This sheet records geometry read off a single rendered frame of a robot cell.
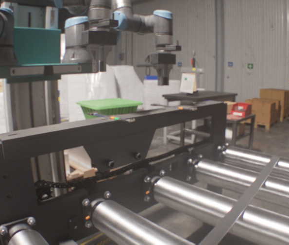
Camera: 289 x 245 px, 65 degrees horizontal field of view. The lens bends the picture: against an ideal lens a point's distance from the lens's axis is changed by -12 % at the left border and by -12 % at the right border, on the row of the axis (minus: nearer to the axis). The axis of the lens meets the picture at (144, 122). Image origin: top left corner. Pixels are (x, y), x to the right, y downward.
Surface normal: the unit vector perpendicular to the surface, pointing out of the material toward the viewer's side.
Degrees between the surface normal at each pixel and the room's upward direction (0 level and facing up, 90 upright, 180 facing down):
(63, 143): 90
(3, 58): 70
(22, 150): 90
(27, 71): 90
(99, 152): 90
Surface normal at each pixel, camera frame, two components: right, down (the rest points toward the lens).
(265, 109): -0.68, 0.14
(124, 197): 0.70, 0.14
